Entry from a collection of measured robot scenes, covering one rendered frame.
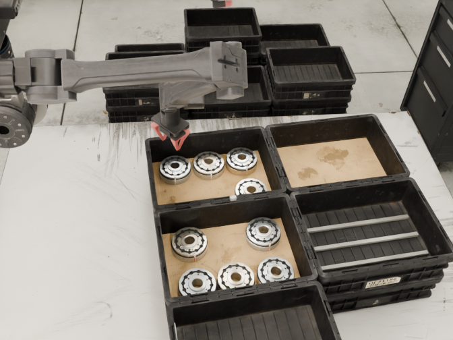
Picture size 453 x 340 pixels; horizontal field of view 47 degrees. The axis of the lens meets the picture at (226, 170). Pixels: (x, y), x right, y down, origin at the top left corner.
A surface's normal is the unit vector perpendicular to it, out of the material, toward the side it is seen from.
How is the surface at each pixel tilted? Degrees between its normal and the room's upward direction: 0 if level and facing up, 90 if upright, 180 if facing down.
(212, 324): 0
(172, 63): 45
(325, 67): 0
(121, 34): 0
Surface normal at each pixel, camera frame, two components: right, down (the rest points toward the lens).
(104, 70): -0.15, 0.01
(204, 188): 0.04, -0.68
